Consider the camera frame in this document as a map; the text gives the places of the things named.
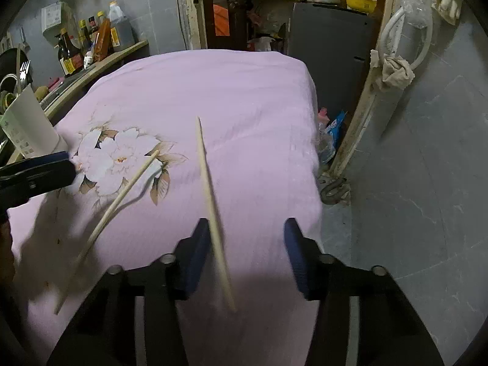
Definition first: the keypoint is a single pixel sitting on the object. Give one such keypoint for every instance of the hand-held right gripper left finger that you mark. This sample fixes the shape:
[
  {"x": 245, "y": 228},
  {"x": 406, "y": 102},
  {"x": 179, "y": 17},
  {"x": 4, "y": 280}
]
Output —
[{"x": 196, "y": 259}]

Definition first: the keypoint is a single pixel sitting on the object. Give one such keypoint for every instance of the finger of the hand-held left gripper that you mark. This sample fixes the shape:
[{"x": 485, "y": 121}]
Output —
[{"x": 42, "y": 171}]

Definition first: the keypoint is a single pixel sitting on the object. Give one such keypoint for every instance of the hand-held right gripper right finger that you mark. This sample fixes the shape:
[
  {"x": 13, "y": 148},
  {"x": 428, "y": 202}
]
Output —
[{"x": 295, "y": 255}]

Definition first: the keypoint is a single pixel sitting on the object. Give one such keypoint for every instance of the white plastic utensil holder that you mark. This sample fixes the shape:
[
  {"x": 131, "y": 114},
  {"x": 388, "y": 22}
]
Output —
[{"x": 34, "y": 125}]

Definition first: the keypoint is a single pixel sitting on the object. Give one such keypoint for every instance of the pale wooden chopstick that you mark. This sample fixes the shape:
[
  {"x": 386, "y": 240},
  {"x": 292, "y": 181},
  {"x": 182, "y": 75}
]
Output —
[
  {"x": 110, "y": 213},
  {"x": 213, "y": 213}
]

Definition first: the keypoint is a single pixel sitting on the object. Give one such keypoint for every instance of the grey metal shackle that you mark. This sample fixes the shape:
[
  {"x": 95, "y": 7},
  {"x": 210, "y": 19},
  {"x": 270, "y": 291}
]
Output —
[{"x": 335, "y": 191}]

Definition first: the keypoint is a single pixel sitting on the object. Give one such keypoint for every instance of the yellow sponge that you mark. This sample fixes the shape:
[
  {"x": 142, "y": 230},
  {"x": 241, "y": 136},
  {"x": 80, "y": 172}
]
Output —
[{"x": 41, "y": 92}]

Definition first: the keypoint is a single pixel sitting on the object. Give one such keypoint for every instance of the black wok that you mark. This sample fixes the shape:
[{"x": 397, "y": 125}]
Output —
[{"x": 9, "y": 63}]

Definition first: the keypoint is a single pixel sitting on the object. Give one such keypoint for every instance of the dark soy sauce bottle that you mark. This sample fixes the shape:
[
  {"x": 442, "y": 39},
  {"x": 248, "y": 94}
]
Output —
[{"x": 70, "y": 59}]

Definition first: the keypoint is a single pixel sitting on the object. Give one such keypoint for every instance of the clear bottle with pink cap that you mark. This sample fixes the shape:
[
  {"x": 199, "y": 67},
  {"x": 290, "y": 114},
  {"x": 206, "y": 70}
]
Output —
[{"x": 326, "y": 141}]

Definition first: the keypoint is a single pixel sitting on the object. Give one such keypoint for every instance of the small white squeeze bottle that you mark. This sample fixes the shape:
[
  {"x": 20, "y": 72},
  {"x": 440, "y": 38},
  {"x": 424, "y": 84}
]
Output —
[{"x": 88, "y": 60}]

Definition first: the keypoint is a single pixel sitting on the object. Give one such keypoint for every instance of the blue packet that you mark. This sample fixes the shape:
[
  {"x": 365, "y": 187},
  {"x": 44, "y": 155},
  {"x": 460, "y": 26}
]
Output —
[{"x": 337, "y": 124}]

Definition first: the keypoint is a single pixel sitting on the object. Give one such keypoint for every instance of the orange-brown sauce pouch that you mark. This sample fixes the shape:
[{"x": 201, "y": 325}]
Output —
[{"x": 103, "y": 42}]

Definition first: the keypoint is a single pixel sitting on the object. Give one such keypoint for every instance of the pink floral cloth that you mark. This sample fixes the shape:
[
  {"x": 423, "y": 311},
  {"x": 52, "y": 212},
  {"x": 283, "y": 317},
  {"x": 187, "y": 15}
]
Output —
[{"x": 236, "y": 114}]

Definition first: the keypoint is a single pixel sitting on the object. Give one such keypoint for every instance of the large cooking oil jug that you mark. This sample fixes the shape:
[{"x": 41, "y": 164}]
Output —
[{"x": 122, "y": 28}]

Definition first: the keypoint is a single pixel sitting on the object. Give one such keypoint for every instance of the beige rag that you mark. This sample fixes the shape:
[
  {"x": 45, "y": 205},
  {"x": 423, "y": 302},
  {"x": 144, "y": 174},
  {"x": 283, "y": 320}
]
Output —
[{"x": 394, "y": 70}]

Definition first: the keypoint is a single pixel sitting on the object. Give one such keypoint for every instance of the grey cabinet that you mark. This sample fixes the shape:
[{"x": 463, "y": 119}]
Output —
[{"x": 331, "y": 45}]

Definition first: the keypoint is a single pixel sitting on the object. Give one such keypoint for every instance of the orange sheet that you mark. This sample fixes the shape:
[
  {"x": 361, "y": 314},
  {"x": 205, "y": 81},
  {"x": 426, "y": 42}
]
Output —
[{"x": 222, "y": 21}]

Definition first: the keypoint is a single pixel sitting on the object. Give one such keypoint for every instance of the dark brown door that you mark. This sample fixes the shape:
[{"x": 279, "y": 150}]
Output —
[{"x": 240, "y": 7}]

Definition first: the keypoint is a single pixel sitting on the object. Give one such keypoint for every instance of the yellow basin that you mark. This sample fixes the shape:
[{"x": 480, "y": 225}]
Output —
[{"x": 360, "y": 3}]

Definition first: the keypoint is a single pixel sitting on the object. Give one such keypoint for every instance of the clear plastic bag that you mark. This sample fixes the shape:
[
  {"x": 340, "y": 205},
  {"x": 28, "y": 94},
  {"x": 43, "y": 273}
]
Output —
[{"x": 417, "y": 2}]

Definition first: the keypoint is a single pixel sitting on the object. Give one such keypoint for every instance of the white hanging cloth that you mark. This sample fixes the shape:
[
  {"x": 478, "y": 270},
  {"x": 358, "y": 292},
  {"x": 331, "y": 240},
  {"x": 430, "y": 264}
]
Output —
[{"x": 448, "y": 0}]

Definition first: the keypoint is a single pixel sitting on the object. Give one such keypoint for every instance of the white wall box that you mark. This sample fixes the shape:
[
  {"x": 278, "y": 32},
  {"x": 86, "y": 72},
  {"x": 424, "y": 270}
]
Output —
[{"x": 51, "y": 16}]

